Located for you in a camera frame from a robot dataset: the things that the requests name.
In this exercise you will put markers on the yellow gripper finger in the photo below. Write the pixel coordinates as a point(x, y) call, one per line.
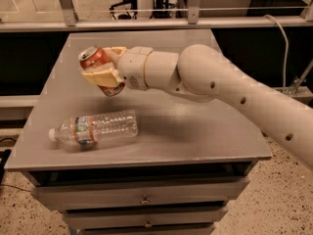
point(107, 77)
point(115, 53)

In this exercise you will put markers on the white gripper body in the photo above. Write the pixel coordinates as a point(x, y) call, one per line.
point(133, 68)

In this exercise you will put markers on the red coke can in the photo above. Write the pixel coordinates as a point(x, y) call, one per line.
point(98, 67)

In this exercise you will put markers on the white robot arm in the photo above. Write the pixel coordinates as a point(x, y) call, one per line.
point(200, 73)

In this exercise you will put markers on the black office chair base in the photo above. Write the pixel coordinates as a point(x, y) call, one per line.
point(124, 10)

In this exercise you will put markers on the clear plastic water bottle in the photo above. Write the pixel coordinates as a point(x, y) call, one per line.
point(91, 130)

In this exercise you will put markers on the grey metal railing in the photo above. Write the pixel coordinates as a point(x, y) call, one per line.
point(81, 15)

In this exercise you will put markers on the grey drawer cabinet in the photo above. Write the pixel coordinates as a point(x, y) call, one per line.
point(177, 138)

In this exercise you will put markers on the top grey drawer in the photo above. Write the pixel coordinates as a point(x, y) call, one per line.
point(141, 193)

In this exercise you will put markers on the grey drawer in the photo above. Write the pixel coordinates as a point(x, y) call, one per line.
point(141, 193)
point(144, 218)

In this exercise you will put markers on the middle grey drawer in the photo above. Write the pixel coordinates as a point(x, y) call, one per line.
point(144, 218)

